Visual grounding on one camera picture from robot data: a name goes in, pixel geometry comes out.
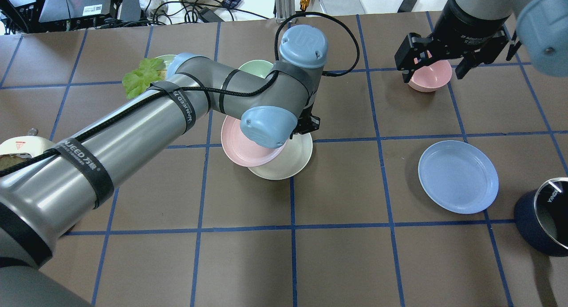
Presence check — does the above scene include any pink bowl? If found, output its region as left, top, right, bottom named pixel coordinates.
left=408, top=60, right=453, bottom=92

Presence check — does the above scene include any mint green bowl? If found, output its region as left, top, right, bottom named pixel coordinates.
left=239, top=59, right=273, bottom=78

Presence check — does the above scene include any dark blue saucepan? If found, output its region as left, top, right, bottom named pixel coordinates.
left=514, top=188, right=568, bottom=257

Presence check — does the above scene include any pink plate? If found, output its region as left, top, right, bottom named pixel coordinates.
left=221, top=116, right=287, bottom=167

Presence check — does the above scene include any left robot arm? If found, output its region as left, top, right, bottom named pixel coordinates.
left=0, top=25, right=328, bottom=307

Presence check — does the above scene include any green plate with food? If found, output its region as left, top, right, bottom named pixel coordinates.
left=153, top=55, right=176, bottom=80

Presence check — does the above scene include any bread slice in toaster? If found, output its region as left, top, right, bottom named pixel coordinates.
left=0, top=153, right=31, bottom=171

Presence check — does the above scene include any cream white toaster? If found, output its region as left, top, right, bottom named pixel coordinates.
left=0, top=128, right=55, bottom=159

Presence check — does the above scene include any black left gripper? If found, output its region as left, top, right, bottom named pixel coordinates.
left=291, top=106, right=321, bottom=137

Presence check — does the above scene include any blue plate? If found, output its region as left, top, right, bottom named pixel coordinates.
left=418, top=141, right=499, bottom=214

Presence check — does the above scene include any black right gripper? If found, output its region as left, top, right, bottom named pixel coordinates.
left=395, top=28, right=509, bottom=84

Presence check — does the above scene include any green lettuce leaf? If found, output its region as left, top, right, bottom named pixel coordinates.
left=122, top=58, right=166, bottom=99

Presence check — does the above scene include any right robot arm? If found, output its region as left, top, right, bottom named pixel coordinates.
left=395, top=0, right=568, bottom=83

